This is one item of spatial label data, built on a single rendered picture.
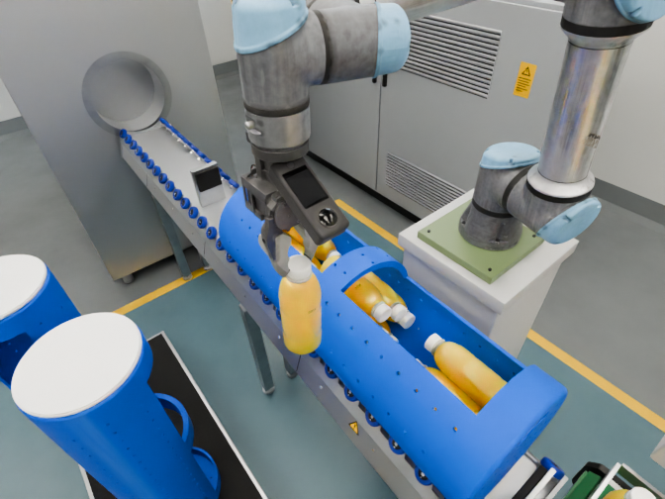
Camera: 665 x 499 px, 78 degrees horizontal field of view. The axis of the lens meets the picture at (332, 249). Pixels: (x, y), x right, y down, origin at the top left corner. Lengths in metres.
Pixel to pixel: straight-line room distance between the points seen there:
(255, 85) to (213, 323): 2.08
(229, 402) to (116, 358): 1.13
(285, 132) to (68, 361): 0.84
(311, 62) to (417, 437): 0.60
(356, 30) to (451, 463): 0.63
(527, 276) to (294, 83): 0.75
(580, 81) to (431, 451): 0.63
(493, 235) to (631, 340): 1.76
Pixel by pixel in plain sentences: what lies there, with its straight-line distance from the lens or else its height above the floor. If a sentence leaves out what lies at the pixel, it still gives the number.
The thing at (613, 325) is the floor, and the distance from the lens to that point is 2.74.
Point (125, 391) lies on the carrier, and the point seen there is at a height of 1.01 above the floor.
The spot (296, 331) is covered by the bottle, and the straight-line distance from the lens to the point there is 0.70.
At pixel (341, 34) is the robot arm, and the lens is 0.48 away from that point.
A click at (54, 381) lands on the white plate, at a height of 1.04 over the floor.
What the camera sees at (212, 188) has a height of 0.99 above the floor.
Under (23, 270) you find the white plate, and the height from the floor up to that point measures 1.04.
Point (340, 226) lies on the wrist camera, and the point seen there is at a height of 1.54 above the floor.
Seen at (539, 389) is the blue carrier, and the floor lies 1.23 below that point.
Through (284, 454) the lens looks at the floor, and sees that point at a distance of 2.01.
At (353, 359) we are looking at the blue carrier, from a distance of 0.83.
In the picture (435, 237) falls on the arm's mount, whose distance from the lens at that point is 1.07.
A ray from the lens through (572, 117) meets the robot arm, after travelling 0.80.
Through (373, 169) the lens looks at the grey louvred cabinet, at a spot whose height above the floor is 0.27.
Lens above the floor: 1.85
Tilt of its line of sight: 42 degrees down
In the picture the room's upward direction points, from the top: 2 degrees counter-clockwise
